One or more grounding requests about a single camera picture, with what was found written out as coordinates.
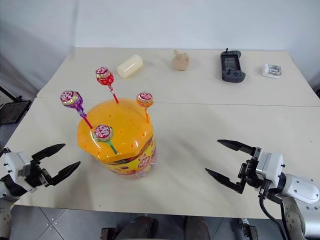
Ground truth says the red wrapped lollipop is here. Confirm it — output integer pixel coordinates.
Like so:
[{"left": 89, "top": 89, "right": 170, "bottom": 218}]
[{"left": 95, "top": 66, "right": 120, "bottom": 104}]

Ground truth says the black metal bracket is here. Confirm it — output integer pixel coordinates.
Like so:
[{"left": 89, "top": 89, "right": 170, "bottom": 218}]
[{"left": 239, "top": 218, "right": 260, "bottom": 240}]

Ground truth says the white translucent cylinder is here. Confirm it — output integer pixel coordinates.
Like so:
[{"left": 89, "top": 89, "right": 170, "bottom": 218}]
[{"left": 116, "top": 54, "right": 145, "bottom": 80}]

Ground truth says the purple wrapped lollipop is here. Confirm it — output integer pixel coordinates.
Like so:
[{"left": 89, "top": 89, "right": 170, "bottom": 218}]
[{"left": 59, "top": 89, "right": 94, "bottom": 130}]

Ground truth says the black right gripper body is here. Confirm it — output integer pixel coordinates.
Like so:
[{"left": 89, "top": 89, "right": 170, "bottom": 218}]
[{"left": 238, "top": 147, "right": 266, "bottom": 190}]

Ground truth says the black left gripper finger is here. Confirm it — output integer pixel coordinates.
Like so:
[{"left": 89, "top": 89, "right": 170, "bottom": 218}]
[
  {"left": 31, "top": 143, "right": 67, "bottom": 165},
  {"left": 46, "top": 161, "right": 82, "bottom": 187}
]

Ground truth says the small white battery box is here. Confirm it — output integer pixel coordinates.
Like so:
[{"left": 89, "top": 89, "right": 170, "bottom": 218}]
[{"left": 261, "top": 63, "right": 283, "bottom": 80}]

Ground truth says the black handheld game controller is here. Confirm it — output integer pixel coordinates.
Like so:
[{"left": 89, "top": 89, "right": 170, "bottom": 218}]
[{"left": 219, "top": 47, "right": 247, "bottom": 83}]

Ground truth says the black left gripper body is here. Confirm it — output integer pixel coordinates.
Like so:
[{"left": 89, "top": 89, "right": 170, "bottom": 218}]
[{"left": 23, "top": 159, "right": 52, "bottom": 190}]

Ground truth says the orange wrapped lollipop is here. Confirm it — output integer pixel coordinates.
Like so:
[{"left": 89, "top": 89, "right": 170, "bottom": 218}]
[{"left": 135, "top": 91, "right": 154, "bottom": 124}]

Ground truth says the tan wooden apple figure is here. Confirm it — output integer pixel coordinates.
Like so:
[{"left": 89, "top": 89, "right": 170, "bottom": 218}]
[{"left": 172, "top": 49, "right": 191, "bottom": 72}]

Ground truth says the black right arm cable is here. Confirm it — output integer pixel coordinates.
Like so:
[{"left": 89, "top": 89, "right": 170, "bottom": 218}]
[{"left": 258, "top": 186, "right": 289, "bottom": 240}]

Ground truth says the yellow lollipop stand container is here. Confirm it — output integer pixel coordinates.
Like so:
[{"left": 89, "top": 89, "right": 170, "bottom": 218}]
[{"left": 76, "top": 97, "right": 159, "bottom": 181}]

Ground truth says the green wrapped lollipop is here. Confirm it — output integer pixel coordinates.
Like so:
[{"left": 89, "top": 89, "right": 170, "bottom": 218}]
[{"left": 92, "top": 124, "right": 119, "bottom": 155}]

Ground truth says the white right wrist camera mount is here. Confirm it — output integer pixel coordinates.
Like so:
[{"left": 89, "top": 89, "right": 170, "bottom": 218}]
[{"left": 254, "top": 150, "right": 285, "bottom": 182}]

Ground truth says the dark rounded shape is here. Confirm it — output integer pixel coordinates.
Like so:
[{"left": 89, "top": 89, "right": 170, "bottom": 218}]
[{"left": 116, "top": 215, "right": 160, "bottom": 240}]

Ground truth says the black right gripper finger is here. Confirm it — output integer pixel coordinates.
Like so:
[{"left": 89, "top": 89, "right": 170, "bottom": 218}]
[
  {"left": 216, "top": 139, "right": 257, "bottom": 157},
  {"left": 204, "top": 167, "right": 247, "bottom": 195}
]

